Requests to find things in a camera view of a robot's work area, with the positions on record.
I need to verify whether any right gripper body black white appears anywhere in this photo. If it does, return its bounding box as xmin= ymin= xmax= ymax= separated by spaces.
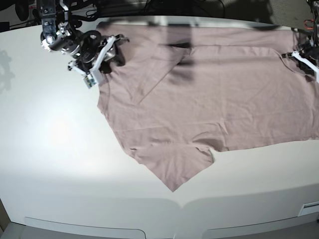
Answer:
xmin=68 ymin=30 xmax=130 ymax=85

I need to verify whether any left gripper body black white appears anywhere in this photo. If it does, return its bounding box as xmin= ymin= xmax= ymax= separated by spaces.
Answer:
xmin=283 ymin=41 xmax=319 ymax=82

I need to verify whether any mauve pink T-shirt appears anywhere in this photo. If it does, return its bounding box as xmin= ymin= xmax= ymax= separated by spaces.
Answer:
xmin=97 ymin=24 xmax=319 ymax=191

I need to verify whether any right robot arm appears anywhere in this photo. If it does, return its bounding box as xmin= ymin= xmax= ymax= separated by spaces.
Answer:
xmin=37 ymin=0 xmax=129 ymax=88

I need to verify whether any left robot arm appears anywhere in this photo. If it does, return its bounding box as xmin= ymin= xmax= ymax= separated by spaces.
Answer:
xmin=282 ymin=0 xmax=319 ymax=83

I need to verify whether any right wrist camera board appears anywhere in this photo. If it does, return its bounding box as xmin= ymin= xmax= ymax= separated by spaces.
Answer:
xmin=83 ymin=74 xmax=97 ymax=89

